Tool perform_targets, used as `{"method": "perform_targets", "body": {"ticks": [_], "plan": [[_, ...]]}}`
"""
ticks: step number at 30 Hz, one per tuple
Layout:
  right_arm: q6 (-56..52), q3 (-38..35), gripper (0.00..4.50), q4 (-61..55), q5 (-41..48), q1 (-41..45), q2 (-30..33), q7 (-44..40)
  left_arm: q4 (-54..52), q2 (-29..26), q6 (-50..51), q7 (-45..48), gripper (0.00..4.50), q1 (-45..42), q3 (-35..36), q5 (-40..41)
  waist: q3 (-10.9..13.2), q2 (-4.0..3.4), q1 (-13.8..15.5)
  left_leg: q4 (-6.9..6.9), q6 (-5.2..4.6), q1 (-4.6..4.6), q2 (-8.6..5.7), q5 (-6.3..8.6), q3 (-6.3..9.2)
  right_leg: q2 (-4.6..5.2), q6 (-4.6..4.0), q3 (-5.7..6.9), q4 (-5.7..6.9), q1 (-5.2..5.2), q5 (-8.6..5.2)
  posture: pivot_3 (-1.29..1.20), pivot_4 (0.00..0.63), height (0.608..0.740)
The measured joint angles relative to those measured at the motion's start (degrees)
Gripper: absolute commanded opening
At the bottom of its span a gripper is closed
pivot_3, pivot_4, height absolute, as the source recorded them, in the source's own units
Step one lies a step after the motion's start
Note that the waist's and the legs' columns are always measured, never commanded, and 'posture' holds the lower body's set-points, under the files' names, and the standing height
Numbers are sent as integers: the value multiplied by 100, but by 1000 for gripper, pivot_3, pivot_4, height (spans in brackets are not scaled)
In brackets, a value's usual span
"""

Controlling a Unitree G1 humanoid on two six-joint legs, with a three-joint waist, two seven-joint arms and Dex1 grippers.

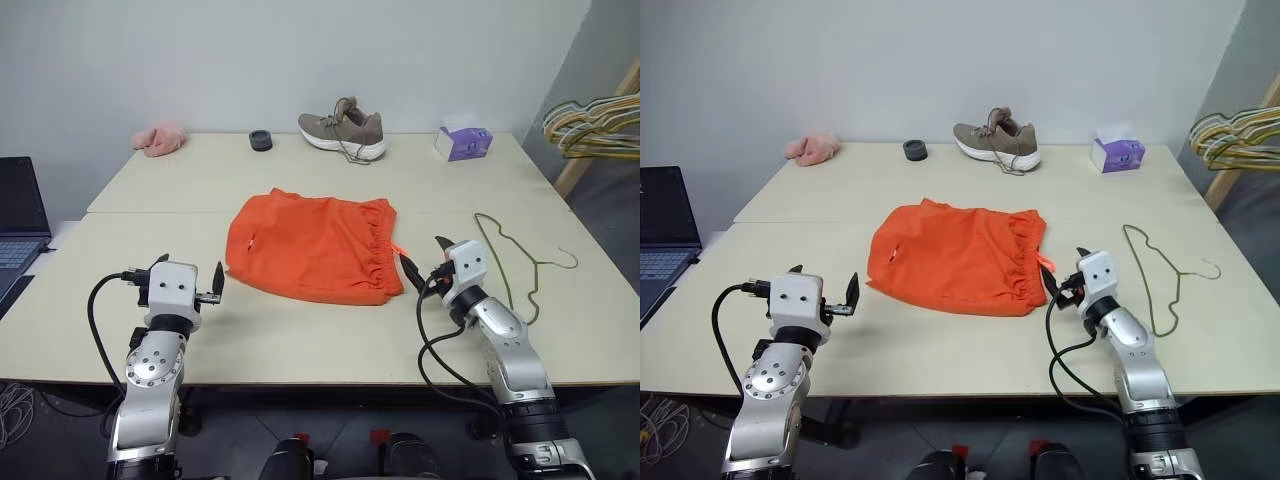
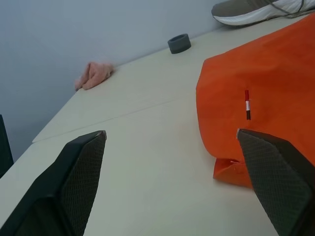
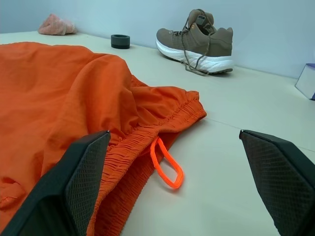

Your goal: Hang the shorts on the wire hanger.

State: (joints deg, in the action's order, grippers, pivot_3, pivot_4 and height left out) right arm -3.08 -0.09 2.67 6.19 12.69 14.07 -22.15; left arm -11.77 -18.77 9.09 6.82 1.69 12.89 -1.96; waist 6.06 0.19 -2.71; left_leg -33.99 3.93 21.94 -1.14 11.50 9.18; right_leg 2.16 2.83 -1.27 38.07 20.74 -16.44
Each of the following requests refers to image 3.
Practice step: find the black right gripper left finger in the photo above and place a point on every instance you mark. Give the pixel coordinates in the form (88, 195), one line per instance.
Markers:
(61, 186)

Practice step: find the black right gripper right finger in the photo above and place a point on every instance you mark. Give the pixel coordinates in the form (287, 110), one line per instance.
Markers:
(285, 177)

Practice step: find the salmon pink fabric garment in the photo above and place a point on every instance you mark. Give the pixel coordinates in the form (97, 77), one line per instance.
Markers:
(61, 98)

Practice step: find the white and purple box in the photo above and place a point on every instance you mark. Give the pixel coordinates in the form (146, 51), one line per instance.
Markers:
(306, 81)

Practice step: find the brown sneaker with white sole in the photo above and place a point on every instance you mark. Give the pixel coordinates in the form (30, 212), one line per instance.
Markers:
(197, 48)

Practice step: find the black tape roll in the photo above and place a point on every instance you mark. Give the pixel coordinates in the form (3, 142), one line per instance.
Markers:
(120, 41)

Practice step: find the pink cloth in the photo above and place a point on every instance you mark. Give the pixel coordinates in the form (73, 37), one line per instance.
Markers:
(56, 25)

